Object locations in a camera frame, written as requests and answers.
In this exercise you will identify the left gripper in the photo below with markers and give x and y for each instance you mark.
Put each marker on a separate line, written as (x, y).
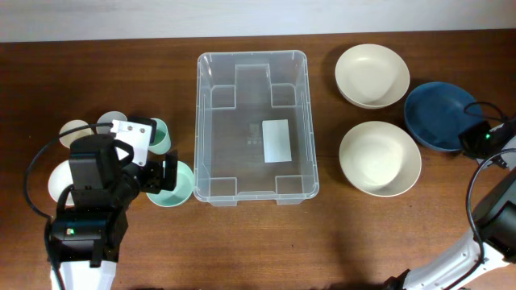
(156, 182)

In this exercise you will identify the mint green plastic cup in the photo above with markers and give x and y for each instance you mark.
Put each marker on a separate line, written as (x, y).
(162, 141)

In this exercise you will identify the dark blue bowl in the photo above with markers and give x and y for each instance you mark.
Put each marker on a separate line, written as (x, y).
(434, 115)

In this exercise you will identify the grey plastic cup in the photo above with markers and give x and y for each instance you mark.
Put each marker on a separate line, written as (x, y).
(109, 117)

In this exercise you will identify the white small bowl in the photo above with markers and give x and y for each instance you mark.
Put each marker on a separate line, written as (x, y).
(59, 179)

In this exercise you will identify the beige bowl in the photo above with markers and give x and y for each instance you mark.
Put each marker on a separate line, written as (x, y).
(372, 76)

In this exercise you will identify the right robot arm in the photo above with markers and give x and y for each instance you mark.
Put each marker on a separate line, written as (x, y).
(488, 244)

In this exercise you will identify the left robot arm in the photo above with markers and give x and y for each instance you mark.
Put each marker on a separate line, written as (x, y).
(108, 172)

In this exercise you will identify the mint green small bowl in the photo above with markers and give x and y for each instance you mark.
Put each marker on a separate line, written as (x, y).
(181, 193)

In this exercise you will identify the clear plastic storage bin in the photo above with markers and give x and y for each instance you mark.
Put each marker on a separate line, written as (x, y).
(236, 92)

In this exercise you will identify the white label in bin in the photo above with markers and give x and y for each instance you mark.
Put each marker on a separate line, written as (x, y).
(276, 142)

